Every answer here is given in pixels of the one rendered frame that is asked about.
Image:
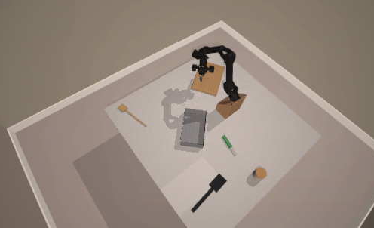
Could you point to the black spatula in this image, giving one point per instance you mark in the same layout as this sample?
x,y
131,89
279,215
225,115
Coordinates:
x,y
215,185

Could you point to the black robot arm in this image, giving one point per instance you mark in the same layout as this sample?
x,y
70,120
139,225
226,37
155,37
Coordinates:
x,y
229,86

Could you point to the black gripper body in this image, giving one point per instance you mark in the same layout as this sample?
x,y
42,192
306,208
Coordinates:
x,y
211,69

